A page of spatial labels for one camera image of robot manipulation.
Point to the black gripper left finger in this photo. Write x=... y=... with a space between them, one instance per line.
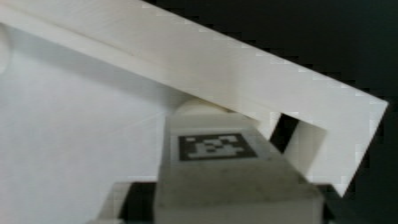
x=128 y=204

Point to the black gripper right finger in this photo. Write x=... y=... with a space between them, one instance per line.
x=337 y=214

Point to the white leg with tag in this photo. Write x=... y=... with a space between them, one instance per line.
x=227 y=182

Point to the white square tabletop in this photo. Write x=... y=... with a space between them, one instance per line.
x=105 y=60

